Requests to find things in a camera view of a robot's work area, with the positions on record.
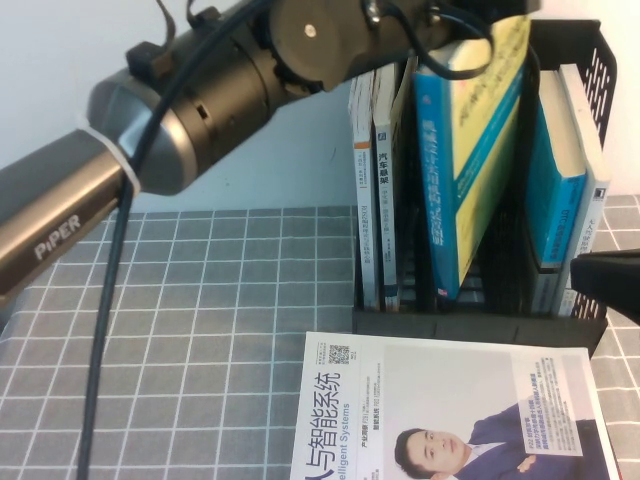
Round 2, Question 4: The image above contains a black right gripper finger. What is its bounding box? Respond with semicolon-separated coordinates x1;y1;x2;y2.
571;248;640;326

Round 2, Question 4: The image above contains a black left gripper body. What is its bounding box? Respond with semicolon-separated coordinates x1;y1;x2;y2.
424;0;544;50

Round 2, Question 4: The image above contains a yellow mechanical design book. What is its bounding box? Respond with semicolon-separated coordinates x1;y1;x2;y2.
412;14;534;301

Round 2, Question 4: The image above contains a blue spine book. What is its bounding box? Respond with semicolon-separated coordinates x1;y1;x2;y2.
524;69;589;314

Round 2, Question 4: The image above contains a white spine thin book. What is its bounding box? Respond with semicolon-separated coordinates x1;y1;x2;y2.
557;63;612;317

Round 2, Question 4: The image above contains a black perforated book stand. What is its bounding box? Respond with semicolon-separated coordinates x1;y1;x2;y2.
352;18;619;359

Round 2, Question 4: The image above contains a white book orange-striped spine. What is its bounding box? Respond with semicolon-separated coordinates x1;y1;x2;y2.
348;69;377;309

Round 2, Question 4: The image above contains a magazine with man cover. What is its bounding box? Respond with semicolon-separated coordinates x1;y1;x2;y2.
288;330;621;480

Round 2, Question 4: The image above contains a white zip tie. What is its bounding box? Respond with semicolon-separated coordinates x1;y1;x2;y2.
77;124;146;194

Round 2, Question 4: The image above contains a grey white-checked tablecloth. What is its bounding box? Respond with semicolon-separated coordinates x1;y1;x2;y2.
0;192;640;480

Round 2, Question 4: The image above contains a thin dark wrist cable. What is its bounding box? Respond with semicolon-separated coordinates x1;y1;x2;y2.
368;0;495;82

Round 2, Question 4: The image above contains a thick black cable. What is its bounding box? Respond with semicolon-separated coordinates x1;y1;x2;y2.
74;0;271;480

